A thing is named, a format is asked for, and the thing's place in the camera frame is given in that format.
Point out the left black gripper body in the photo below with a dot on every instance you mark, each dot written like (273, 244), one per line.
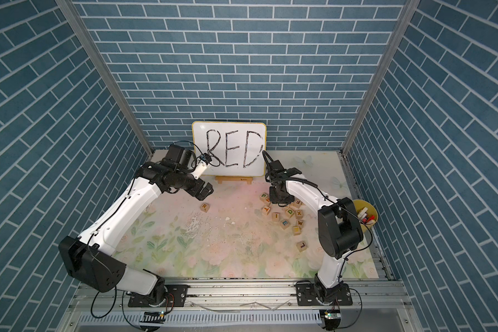
(194, 186)

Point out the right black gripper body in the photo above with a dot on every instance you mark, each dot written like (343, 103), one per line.
(277, 198)

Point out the wooden block letter R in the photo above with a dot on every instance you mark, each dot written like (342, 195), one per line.
(205, 207)

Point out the wooden block letter D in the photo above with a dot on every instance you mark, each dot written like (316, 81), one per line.
(289, 213)

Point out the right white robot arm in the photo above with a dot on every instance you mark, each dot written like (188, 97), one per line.
(339, 229)

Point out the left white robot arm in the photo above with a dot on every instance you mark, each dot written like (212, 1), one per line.
(89, 256)

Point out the wooden block letter L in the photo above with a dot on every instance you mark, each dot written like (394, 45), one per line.
(301, 246)

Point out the wooden whiteboard stand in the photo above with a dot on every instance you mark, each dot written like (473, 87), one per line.
(247, 180)

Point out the white RED whiteboard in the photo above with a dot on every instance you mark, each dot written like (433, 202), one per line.
(236, 148)

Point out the yellow cup with markers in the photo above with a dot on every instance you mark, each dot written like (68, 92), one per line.
(366, 213)

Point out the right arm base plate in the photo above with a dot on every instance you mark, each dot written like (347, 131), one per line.
(323, 294)

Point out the aluminium front rail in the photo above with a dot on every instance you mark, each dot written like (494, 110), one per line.
(230, 295)

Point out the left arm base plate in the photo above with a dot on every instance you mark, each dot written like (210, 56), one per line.
(165, 296)

